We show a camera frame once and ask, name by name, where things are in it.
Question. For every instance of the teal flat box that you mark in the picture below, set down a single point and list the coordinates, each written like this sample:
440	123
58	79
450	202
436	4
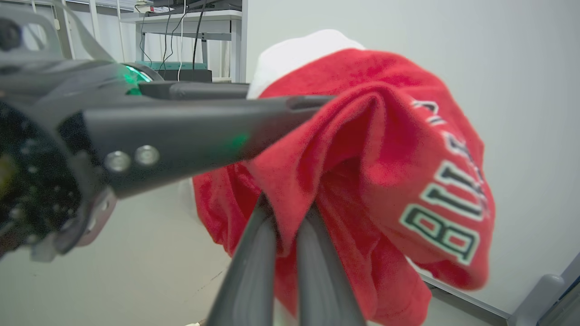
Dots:
174	65

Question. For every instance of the grey rounded furniture piece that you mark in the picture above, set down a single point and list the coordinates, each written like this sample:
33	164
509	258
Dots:
543	299

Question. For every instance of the dark left gripper green band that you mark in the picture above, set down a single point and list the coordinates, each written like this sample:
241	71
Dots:
41	181

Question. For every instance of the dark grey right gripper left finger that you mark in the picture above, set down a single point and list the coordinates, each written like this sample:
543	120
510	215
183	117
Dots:
247	276

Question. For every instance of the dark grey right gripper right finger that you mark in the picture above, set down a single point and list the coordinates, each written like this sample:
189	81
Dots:
324	280

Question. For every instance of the grey left wrist camera bracket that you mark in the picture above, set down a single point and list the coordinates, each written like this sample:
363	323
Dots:
68	40

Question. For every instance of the white garment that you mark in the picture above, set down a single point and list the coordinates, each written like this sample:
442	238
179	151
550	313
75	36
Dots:
294	56

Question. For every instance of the black box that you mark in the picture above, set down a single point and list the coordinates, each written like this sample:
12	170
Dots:
188	75

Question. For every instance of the white metal shelf table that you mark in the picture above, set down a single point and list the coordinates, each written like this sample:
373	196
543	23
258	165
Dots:
195	20

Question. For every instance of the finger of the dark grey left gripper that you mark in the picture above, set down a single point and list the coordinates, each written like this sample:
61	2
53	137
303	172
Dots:
199	90
190	136

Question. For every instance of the red sweatshirt with white lettering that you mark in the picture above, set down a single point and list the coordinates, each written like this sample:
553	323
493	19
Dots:
376	181

